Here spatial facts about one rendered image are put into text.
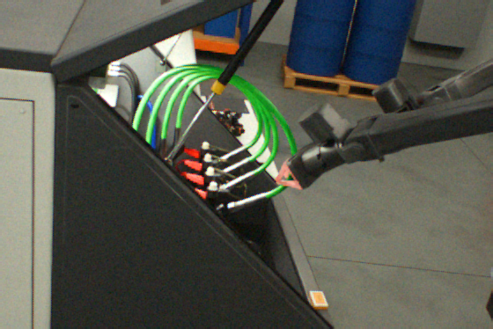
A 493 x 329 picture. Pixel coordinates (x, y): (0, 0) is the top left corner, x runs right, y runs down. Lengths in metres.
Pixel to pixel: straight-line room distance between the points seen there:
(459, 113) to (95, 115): 0.58
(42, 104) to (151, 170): 0.20
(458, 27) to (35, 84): 7.34
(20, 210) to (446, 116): 0.72
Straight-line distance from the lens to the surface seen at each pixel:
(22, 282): 1.17
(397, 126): 1.07
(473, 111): 1.00
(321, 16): 6.08
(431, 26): 7.98
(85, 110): 1.00
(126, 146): 1.02
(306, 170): 1.23
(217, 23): 6.74
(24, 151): 1.04
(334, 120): 1.16
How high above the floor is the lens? 1.77
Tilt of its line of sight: 24 degrees down
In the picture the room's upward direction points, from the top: 9 degrees clockwise
